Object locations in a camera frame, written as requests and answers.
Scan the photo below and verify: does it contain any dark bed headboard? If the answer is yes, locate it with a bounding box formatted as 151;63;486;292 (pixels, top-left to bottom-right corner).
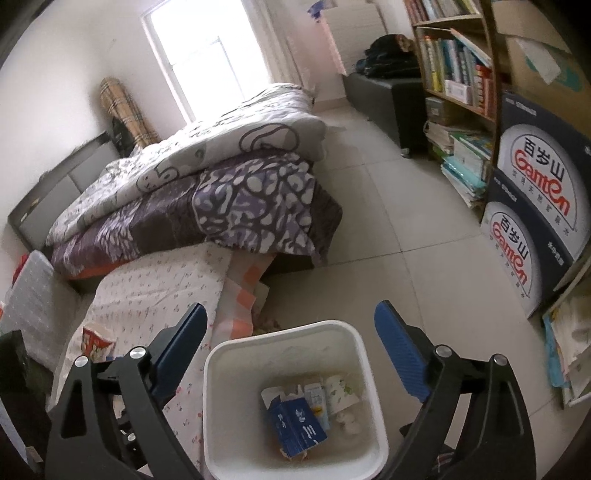
7;131;121;250

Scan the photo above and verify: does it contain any orange checked cloth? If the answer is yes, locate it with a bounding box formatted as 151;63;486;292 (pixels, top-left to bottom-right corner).
210;251;278;337

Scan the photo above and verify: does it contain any dark wastebasket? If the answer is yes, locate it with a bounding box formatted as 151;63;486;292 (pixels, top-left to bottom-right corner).
0;330;51;416

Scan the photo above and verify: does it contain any window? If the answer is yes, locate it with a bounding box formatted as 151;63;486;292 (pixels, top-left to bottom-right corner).
141;0;278;123

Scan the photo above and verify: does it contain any wooden bookshelf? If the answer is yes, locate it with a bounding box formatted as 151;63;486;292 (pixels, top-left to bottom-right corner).
404;0;504;217

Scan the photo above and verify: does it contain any bed with purple patterned sheet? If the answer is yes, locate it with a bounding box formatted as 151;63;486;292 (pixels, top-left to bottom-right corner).
9;83;345;282

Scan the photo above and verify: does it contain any white printed quilt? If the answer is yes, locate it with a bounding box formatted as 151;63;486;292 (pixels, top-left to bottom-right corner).
46;83;326;245

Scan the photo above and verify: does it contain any white tissue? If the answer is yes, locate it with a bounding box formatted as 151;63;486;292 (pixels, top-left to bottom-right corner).
335;411;363;437

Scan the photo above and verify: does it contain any white trash bin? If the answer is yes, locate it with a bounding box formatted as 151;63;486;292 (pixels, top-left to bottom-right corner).
203;320;389;480

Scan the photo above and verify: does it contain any pile of papers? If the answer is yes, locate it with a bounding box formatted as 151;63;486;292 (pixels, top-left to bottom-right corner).
542;277;591;407

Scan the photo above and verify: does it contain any white fabric cabinet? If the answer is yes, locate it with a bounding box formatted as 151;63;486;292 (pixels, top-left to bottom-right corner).
318;0;389;77

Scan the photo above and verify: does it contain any black bag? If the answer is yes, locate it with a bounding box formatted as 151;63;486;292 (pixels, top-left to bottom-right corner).
111;117;139;153

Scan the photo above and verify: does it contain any row of shelved books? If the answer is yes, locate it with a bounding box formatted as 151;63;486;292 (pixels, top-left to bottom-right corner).
418;34;497;116

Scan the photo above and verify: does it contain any light blue carton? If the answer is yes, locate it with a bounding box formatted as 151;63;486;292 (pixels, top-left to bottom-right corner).
302;382;331;430

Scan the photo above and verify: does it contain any stack of pale books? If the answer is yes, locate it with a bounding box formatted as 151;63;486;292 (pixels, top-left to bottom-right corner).
424;121;494;208

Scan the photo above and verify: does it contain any plain brown cardboard box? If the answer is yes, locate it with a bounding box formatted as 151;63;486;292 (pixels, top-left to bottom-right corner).
489;0;591;116

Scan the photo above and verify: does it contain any blue box with white print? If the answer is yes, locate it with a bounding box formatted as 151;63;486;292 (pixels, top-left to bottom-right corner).
269;397;329;457

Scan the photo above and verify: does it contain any white printed paper cup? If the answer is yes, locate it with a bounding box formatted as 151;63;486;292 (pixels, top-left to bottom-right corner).
324;375;360;414

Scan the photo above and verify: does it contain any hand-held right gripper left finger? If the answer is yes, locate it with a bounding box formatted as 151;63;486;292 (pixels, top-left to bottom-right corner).
44;302;208;480

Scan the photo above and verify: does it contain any grey checked cloth covered cabinet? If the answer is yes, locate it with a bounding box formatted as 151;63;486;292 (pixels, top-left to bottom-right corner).
0;249;77;370

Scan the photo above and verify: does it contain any dark blue box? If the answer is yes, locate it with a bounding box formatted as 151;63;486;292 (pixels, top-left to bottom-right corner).
261;387;296;411

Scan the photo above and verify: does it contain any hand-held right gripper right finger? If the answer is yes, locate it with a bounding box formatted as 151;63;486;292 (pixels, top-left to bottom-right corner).
374;301;536;480

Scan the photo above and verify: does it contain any dark storage bench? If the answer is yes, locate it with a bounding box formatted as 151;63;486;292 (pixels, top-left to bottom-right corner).
344;71;428;155

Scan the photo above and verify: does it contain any printed cardboard box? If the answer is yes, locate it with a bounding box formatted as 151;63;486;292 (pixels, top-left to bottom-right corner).
496;90;591;268
480;168;578;319

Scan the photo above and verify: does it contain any red snack packet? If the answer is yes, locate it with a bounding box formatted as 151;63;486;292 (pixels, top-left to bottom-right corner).
82;323;115;361

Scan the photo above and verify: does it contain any dark clothing pile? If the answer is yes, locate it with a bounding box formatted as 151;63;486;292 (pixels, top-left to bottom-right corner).
355;34;422;77

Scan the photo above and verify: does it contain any pale curtain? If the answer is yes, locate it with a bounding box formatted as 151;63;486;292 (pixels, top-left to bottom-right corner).
272;0;319;90

